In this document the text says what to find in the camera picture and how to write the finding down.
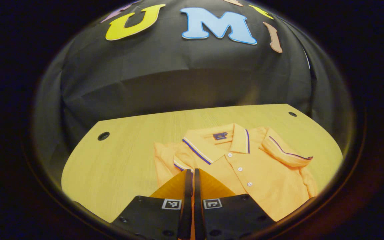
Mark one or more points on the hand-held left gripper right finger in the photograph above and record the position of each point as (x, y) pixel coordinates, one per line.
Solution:
(197, 206)

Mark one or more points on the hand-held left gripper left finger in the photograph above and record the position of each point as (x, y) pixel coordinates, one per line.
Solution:
(187, 206)

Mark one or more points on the orange T-shirt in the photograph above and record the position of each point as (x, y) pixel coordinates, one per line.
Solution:
(262, 173)

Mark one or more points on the black backdrop cloth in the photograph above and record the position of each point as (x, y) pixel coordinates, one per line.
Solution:
(178, 76)

